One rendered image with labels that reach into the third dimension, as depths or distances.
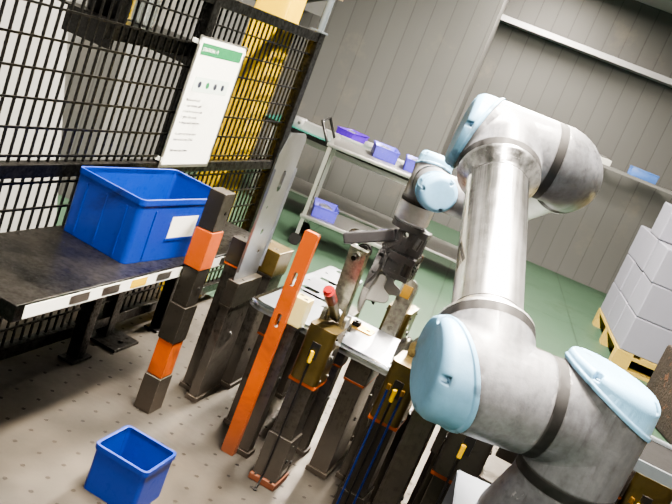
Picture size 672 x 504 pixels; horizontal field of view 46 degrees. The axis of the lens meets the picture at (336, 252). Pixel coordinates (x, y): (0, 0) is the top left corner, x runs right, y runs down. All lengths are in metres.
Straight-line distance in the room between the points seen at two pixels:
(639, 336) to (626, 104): 3.70
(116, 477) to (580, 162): 0.90
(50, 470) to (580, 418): 0.95
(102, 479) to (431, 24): 7.64
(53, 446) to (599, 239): 8.63
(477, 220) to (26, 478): 0.88
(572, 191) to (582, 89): 8.45
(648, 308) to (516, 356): 5.79
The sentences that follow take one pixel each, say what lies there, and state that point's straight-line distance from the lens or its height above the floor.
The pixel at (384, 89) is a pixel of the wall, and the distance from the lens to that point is 8.74.
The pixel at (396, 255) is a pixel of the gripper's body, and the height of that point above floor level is 1.19.
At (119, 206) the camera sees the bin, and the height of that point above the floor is 1.13.
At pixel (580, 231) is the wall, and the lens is 9.74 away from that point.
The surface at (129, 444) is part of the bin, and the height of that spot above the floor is 0.76.
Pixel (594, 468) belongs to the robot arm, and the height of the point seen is 1.24.
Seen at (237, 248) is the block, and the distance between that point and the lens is 1.76.
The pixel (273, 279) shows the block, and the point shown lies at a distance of 1.87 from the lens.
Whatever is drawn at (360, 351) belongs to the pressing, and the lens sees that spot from 1.62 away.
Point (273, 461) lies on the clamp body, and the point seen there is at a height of 0.76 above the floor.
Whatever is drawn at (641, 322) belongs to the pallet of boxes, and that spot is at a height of 0.42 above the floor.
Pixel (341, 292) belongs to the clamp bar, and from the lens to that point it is 1.52.
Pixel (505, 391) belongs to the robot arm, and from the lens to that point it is 0.85.
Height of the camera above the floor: 1.55
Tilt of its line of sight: 14 degrees down
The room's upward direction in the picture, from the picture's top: 22 degrees clockwise
